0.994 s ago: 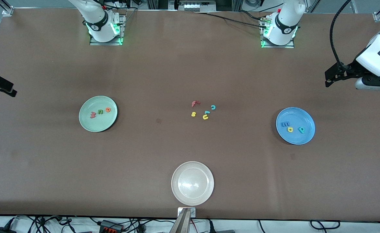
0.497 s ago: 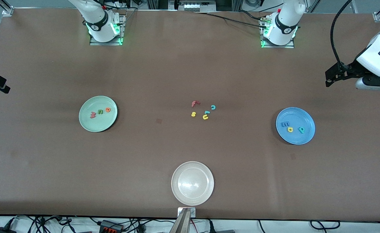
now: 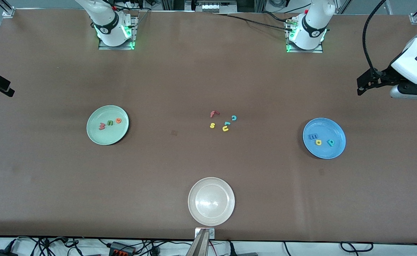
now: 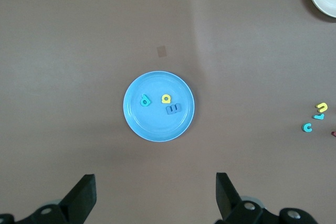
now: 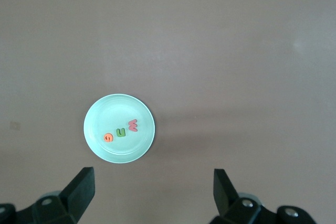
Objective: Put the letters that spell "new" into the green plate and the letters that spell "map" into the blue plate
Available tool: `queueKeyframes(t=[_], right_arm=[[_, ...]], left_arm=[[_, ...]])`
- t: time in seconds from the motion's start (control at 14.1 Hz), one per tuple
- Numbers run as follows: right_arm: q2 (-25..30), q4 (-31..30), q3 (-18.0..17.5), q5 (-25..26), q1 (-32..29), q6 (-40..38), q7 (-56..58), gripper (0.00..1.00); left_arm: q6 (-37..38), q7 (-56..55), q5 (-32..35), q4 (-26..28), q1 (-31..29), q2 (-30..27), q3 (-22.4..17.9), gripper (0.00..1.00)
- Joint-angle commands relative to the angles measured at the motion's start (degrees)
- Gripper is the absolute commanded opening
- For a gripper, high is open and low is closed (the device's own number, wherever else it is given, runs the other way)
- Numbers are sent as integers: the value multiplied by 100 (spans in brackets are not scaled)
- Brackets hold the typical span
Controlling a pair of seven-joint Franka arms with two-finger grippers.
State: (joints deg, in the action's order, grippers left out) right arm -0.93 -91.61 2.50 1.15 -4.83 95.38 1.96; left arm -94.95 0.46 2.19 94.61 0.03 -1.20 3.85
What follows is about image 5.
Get pale green plate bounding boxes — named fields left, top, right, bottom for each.
left=83, top=93, right=156, bottom=164

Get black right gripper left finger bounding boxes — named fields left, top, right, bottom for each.
left=0, top=166, right=95, bottom=224

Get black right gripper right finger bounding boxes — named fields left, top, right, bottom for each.
left=209, top=168, right=320, bottom=224

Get pink foam letter w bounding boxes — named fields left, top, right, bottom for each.
left=127, top=119, right=139, bottom=133

